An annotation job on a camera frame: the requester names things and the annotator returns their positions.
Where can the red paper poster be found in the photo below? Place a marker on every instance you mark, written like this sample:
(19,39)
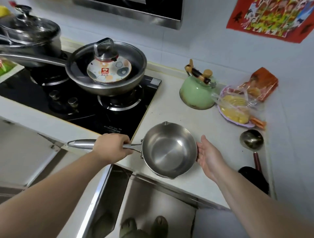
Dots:
(272,17)

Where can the person's right thumb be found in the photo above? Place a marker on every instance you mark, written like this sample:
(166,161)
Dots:
(206,142)

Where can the glass lid with dotted label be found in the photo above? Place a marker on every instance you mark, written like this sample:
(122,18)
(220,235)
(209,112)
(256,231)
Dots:
(110,70)

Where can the large steel pot with lid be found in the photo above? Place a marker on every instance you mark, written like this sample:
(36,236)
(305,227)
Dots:
(29,36)

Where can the person's left fingers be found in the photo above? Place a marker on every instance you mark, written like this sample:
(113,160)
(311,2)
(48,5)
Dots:
(125,150)

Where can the clear bag of yellow food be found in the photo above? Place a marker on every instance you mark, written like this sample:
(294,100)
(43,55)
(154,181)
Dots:
(236,109)

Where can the person's left forearm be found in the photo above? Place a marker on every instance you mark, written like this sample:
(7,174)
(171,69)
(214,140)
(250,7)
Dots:
(54,193)

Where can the colourful printed packet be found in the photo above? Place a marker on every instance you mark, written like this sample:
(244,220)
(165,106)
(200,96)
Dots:
(7,67)

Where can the yellow object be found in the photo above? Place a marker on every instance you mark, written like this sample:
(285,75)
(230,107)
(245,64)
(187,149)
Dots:
(4,11)

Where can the black scrub brush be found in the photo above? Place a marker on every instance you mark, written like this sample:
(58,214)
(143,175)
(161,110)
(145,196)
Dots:
(256,180)

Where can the person's left hand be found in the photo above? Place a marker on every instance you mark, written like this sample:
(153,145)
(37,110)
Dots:
(110,148)

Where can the person's right hand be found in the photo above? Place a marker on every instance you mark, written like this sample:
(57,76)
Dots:
(211,159)

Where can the metal stove knob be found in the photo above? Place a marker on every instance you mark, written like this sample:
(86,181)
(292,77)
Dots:
(73,102)
(54,94)

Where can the green whistling kettle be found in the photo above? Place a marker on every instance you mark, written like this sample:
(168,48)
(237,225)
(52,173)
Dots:
(196,94)

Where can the white cabinet door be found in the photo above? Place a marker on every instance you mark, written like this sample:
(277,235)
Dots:
(27,154)

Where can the black glass gas stove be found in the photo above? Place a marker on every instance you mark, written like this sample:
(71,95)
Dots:
(81,110)

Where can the purple plate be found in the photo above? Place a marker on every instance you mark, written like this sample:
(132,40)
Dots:
(224,114)

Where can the small steel saucepan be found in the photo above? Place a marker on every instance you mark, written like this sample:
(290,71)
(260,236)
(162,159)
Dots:
(169,150)

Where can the green slipper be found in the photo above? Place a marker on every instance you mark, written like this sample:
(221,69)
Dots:
(128,228)
(159,226)

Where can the orange snack packet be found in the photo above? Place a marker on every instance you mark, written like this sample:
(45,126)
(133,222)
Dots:
(263,84)

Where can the person's right forearm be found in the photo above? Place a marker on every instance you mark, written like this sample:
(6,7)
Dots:
(257,206)

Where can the steel frying pan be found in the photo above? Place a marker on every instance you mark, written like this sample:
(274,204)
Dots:
(78,71)

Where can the steel range hood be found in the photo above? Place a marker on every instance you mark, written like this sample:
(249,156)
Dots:
(137,11)

